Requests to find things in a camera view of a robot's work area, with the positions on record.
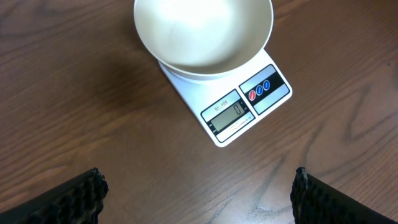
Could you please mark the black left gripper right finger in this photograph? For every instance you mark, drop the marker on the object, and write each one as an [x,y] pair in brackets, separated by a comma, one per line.
[315,202]

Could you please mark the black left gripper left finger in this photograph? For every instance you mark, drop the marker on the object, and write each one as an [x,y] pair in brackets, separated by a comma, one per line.
[78,200]

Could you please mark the white digital kitchen scale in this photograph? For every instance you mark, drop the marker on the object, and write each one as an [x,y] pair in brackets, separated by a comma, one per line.
[228,106]

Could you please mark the cream round bowl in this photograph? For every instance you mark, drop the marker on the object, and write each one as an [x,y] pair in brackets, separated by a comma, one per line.
[203,39]

